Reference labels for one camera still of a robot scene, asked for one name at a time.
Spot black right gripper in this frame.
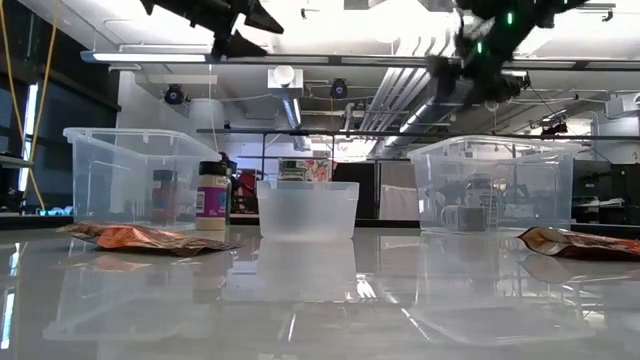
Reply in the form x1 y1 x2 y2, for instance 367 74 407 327
425 47 529 107

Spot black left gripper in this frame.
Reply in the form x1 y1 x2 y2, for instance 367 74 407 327
138 0 285 59

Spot black-lid purple-label spice jar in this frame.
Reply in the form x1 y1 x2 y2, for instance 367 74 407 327
194 159 232 232

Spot orange foil spice packet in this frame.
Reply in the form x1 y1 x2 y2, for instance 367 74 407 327
57 221 241 258
518 225 640 261

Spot white round ceiling lamp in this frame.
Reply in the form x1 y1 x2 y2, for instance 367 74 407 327
267 64 305 90

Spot silver ceiling ducts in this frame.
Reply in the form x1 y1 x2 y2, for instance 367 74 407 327
359 67 466 156

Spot black round ceiling fixture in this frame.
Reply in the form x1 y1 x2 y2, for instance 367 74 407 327
164 84 185 106
329 78 350 100

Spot long ceiling light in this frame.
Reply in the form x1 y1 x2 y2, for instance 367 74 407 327
79 48 211 65

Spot clear plastic storage bin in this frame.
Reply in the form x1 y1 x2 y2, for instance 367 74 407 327
407 134 584 235
62 126 222 227

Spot white ceiling box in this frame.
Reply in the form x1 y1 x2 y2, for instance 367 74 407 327
604 93 640 120

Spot floral poster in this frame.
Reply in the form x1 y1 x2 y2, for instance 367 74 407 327
277 158 332 184

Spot black workstation desk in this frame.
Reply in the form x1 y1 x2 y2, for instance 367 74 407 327
569 158 640 226

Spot small frosted plastic container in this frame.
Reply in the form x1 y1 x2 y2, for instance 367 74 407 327
255 179 360 240

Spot black metal table frame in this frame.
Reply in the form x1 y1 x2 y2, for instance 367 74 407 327
0 213 640 239

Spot yellow hanging cable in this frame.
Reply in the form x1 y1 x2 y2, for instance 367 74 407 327
0 0 62 211

